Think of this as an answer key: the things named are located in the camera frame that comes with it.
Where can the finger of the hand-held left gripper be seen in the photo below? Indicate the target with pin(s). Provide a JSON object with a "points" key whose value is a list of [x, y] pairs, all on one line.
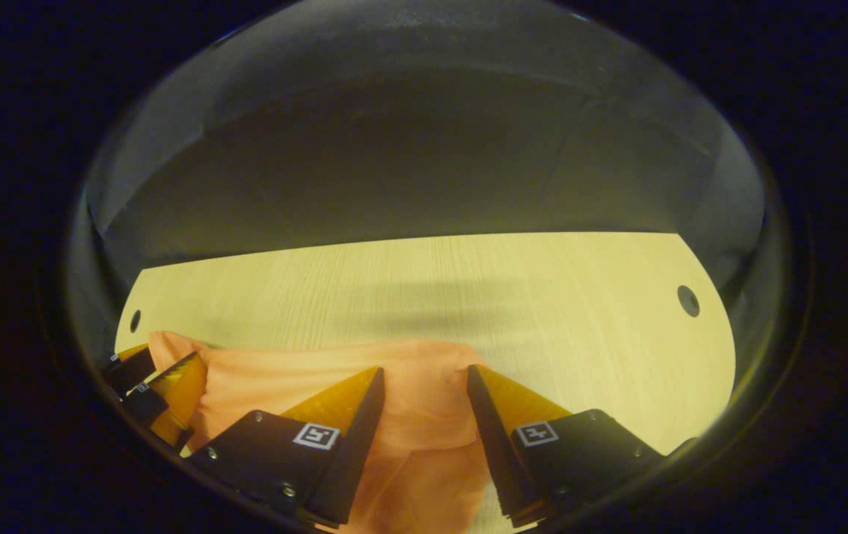
{"points": [[127, 369], [175, 393]]}

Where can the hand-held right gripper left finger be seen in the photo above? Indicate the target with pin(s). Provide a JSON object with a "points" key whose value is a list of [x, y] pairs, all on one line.
{"points": [[357, 452]]}

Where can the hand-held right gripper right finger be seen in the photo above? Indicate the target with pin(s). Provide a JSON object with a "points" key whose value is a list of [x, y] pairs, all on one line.
{"points": [[490, 445]]}

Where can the orange collared T-shirt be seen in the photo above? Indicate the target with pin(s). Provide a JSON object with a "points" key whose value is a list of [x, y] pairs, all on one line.
{"points": [[409, 475]]}

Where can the black backdrop cloth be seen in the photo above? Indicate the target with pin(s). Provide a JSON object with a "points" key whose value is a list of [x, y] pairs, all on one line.
{"points": [[394, 163]]}

